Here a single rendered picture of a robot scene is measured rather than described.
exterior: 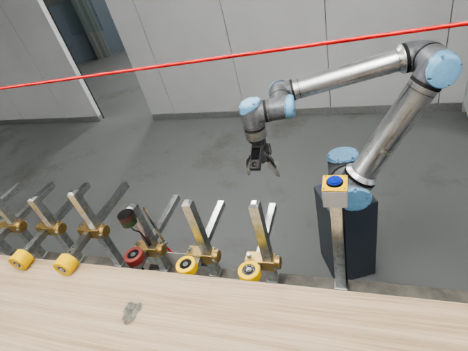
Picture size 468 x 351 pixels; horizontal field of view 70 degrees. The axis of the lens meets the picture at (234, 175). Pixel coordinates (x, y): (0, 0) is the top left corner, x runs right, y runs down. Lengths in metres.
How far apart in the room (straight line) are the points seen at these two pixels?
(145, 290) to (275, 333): 0.50
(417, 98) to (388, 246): 1.26
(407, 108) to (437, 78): 0.14
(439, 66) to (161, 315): 1.25
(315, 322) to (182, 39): 3.44
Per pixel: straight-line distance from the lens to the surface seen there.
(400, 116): 1.44
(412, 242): 2.49
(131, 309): 1.28
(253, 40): 3.72
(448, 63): 1.39
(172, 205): 1.67
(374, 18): 3.49
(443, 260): 2.44
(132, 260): 1.44
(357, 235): 1.98
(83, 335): 1.35
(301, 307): 1.13
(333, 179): 1.00
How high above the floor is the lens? 1.87
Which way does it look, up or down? 36 degrees down
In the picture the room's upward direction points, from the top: 16 degrees counter-clockwise
